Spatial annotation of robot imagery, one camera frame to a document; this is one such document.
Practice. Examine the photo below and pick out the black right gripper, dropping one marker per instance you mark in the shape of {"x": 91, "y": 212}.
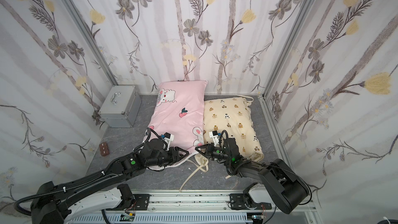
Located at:
{"x": 212, "y": 152}

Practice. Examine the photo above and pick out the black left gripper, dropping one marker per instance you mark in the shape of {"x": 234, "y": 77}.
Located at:
{"x": 173, "y": 155}

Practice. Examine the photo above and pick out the cream bear print pillow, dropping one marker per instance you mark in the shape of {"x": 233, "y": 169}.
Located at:
{"x": 234, "y": 116}

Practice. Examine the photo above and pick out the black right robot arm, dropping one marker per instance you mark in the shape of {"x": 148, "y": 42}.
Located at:
{"x": 276, "y": 183}

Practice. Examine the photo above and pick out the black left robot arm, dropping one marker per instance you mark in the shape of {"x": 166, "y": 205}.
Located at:
{"x": 52, "y": 203}

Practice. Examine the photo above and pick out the silver aluminium case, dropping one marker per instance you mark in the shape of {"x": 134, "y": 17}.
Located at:
{"x": 121, "y": 107}

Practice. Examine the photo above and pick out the small brown block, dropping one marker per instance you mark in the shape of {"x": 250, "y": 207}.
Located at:
{"x": 104, "y": 149}

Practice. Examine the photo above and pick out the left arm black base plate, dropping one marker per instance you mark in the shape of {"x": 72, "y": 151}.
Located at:
{"x": 140, "y": 202}

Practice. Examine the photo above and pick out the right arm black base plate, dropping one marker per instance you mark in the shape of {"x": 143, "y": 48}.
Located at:
{"x": 244, "y": 202}

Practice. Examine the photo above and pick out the aluminium mounting rail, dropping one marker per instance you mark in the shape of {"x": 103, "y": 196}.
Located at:
{"x": 191, "y": 207}

